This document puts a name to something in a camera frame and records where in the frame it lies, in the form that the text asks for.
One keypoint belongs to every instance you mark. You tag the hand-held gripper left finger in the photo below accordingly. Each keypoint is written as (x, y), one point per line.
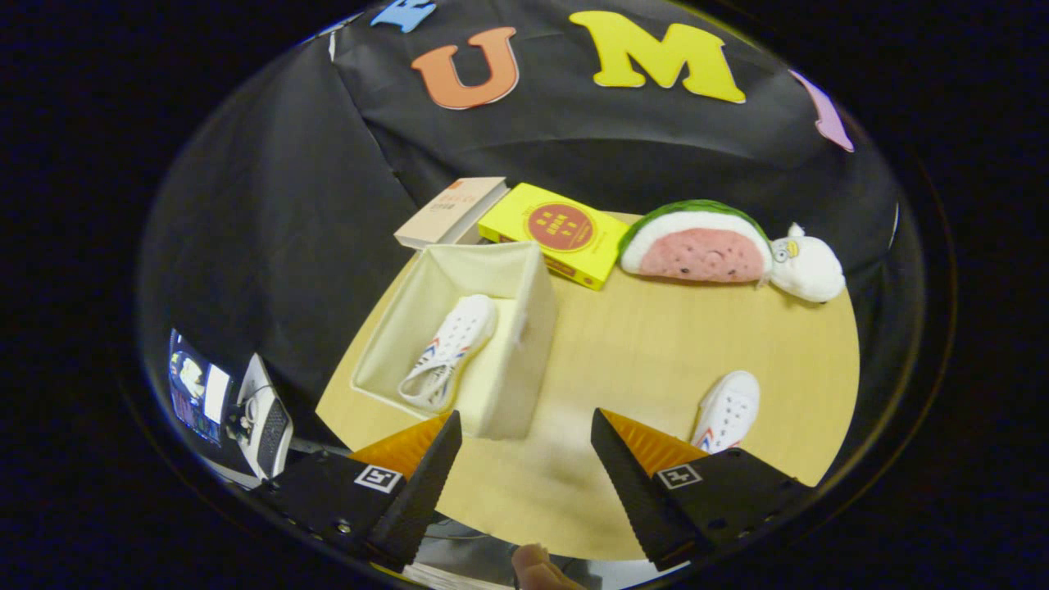
(418, 492)

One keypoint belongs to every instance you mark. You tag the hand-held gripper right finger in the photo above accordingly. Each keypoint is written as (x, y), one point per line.
(631, 492)

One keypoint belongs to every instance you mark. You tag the white striped shoe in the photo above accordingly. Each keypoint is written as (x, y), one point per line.
(451, 344)
(729, 406)

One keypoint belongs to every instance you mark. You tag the cream fabric storage box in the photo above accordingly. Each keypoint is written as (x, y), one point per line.
(512, 360)

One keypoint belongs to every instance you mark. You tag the watermelon slice plush toy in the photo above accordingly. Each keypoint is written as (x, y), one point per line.
(697, 246)

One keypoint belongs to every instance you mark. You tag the yellow book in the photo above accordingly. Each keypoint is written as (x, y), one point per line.
(557, 233)

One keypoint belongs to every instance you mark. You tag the beige book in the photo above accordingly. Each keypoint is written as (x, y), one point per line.
(447, 209)

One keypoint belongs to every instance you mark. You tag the white plush toy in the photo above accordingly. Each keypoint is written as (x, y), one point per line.
(811, 266)

